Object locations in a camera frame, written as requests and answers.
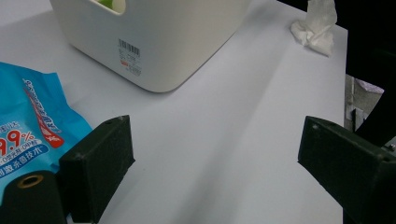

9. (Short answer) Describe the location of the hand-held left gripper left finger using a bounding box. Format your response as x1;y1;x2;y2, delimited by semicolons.
0;115;136;224

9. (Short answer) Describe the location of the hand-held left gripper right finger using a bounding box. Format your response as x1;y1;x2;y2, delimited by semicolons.
297;115;396;224

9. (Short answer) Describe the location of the blue wet wipes packet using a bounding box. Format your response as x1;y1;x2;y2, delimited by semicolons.
0;61;93;203

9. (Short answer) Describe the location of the white wet wipe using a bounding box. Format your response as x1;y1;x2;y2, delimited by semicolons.
290;0;338;58

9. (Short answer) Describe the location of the white storage box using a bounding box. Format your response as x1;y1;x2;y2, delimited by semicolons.
49;0;253;93

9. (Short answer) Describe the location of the panda plush toy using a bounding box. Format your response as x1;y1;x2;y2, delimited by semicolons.
96;0;125;13

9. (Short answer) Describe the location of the white table cover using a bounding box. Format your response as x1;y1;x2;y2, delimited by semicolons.
0;0;348;224

